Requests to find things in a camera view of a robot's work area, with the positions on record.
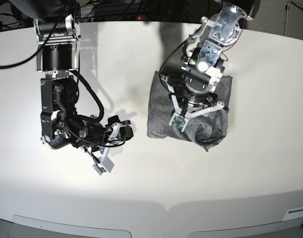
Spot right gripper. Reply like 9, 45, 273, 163
82, 116, 134, 163

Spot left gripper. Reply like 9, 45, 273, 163
163, 76, 228, 119

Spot grey long-sleeve T-shirt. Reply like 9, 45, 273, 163
146, 70, 233, 152

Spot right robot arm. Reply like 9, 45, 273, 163
12, 0, 133, 171

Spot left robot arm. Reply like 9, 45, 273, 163
158, 0, 260, 125

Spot black power strip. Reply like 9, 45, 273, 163
81, 12, 179, 23

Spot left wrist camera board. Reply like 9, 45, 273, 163
169, 113, 189, 132

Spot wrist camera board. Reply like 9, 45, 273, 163
93, 159, 114, 176
169, 113, 189, 132

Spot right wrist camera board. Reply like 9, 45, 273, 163
93, 159, 114, 176

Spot metal stand frame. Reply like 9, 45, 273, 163
284, 0, 303, 40

